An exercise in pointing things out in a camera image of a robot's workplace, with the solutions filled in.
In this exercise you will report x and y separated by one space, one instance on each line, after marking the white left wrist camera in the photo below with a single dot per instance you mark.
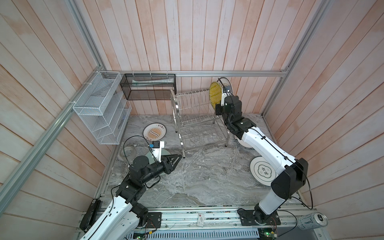
156 150

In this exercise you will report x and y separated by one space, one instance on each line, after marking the yellow woven plate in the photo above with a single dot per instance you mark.
215 94

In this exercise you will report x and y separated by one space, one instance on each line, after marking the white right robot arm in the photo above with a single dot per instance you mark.
291 172

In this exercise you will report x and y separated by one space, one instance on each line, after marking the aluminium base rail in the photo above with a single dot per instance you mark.
222 223

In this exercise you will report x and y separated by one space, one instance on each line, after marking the white wire mesh shelf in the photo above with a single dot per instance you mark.
102 109

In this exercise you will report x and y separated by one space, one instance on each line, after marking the silver drink can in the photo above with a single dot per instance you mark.
312 221

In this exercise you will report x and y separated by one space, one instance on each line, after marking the black remote-like device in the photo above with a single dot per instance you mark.
90 217

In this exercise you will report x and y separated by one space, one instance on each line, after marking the pale green flower plate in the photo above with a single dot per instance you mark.
152 159

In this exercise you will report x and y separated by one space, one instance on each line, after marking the green rim white plate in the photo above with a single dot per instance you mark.
242 144

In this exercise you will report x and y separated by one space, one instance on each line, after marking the small orange sunburst plate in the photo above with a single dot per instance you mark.
154 132

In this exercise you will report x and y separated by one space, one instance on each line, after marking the white plate with cloud outline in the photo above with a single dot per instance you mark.
262 171

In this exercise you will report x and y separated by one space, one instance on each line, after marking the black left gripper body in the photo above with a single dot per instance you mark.
156 169

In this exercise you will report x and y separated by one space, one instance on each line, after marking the large orange sunburst plate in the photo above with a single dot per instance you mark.
227 86

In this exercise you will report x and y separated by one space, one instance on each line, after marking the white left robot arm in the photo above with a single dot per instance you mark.
124 213

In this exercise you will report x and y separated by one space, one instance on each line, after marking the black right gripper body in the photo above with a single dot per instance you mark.
220 111

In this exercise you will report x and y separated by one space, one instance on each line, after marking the steel two-tier dish rack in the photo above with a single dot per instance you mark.
196 123

